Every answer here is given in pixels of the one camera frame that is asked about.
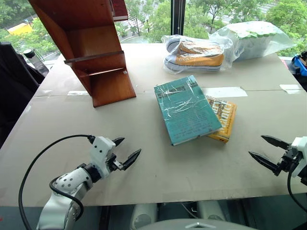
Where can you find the clear tape strip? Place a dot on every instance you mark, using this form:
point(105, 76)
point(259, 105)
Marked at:
point(78, 93)

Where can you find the black fabric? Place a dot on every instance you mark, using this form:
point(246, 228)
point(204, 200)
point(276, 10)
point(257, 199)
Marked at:
point(14, 91)

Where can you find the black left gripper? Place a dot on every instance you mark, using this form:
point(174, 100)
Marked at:
point(112, 163)

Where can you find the large clear plastic bag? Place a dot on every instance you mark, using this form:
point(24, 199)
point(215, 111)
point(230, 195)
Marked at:
point(280, 40)

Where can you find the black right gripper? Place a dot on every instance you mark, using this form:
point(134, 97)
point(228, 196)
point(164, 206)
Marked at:
point(289, 159)

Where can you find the small white tape piece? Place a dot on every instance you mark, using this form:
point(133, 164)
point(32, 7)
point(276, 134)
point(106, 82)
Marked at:
point(290, 88)

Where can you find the black window frame post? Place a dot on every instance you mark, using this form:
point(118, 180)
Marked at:
point(178, 16)

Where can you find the yellow vehicle outside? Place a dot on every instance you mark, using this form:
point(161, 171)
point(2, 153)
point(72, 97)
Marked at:
point(20, 28)

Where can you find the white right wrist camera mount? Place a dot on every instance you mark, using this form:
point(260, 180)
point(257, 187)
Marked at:
point(301, 143)

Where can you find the large white tape strip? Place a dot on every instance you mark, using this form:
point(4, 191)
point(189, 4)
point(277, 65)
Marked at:
point(225, 92)

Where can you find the brown cardboard sheet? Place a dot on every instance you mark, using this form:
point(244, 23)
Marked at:
point(153, 172)
point(148, 60)

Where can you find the clear bottle with black cap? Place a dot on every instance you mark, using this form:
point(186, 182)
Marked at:
point(36, 61)

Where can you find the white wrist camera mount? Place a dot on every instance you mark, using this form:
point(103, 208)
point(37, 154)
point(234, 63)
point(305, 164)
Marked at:
point(301, 143)
point(102, 149)

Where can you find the blue and black object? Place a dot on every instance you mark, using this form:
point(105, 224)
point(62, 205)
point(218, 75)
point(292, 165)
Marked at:
point(299, 64)

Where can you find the teal book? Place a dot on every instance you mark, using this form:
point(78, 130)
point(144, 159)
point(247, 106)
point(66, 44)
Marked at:
point(187, 110)

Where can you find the orange canvas sneaker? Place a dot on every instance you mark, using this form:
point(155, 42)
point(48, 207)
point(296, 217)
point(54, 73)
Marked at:
point(199, 61)
point(199, 46)

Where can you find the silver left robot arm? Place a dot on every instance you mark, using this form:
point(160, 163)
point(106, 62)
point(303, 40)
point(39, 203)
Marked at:
point(64, 182)

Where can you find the brown wooden bookshelf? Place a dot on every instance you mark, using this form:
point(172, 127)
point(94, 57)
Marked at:
point(96, 48)

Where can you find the white and green stacked items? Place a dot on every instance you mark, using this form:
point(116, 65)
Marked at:
point(251, 40)

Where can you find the yellow book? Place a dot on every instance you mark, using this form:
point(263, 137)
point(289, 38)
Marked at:
point(226, 119)

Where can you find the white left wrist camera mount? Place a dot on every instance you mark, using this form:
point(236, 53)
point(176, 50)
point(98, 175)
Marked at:
point(102, 149)

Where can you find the clear plastic shoe bag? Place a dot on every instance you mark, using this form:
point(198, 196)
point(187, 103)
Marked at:
point(227, 50)

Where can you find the grey robot torso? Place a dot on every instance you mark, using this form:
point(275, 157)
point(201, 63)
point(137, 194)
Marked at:
point(196, 225)

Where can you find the white rounded shape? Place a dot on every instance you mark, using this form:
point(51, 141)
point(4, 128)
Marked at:
point(144, 214)
point(209, 210)

